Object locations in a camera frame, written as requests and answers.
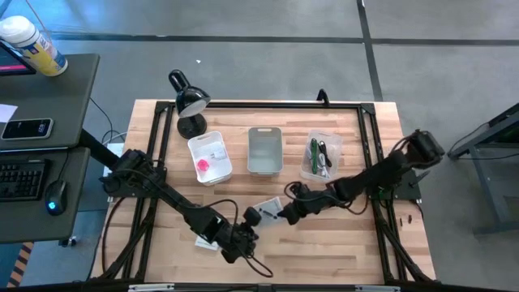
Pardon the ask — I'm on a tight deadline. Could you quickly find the green cable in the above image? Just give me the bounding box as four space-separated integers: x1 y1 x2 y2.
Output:
310 137 320 175

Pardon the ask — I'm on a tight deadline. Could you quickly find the clear plastic bin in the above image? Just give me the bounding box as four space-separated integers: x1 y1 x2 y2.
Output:
299 129 344 184

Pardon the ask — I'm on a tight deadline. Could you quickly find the dark grey computer desk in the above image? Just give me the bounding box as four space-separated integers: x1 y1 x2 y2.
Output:
0 52 118 245

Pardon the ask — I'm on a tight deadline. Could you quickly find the black smartphone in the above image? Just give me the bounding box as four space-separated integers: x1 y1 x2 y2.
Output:
0 118 54 141

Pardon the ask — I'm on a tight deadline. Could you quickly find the silver aluminium bracket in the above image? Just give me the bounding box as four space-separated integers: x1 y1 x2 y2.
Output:
355 285 401 292
127 282 176 292

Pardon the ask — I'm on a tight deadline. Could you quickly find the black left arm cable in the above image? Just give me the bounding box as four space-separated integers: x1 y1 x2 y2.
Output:
193 197 274 279

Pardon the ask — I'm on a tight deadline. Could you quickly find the white card lower left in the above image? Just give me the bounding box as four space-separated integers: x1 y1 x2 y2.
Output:
194 234 220 251

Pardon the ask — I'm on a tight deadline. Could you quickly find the black keyboard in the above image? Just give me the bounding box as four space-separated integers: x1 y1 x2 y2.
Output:
0 158 52 203

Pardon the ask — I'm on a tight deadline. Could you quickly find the white spray bottle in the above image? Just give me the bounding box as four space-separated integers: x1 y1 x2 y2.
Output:
0 15 69 77

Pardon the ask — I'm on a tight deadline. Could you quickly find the dark metal cart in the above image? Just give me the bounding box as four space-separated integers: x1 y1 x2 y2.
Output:
447 101 519 238

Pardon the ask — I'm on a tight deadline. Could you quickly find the white power box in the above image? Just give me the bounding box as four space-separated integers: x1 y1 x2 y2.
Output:
101 140 126 179

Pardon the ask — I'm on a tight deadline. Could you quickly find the black aluminium table frame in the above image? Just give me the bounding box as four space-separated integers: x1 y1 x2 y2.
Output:
87 100 437 292

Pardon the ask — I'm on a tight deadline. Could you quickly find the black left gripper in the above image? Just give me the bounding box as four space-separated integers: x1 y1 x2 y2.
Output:
221 207 263 264

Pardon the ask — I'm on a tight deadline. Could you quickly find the black desk monitor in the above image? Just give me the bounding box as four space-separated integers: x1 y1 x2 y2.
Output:
0 39 37 77

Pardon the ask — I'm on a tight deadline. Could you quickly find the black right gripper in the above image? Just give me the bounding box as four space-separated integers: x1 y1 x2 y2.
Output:
277 189 336 226

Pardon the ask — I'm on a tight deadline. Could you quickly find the black computer mouse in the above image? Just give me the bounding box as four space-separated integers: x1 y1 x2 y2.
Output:
44 179 69 217

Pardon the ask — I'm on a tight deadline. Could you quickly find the grey plastic bin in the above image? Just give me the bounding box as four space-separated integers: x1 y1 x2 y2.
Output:
247 126 284 177

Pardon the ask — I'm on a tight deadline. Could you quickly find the black frame hook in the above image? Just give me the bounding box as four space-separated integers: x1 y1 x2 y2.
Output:
315 88 332 107

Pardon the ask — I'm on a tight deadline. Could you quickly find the black desk lamp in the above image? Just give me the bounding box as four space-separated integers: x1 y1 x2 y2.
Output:
168 69 212 140

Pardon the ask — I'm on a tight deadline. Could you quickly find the white paper note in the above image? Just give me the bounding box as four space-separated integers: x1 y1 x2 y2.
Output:
0 103 19 123

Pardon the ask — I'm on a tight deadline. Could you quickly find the white plastic bin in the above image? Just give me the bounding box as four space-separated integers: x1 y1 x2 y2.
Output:
187 130 234 187

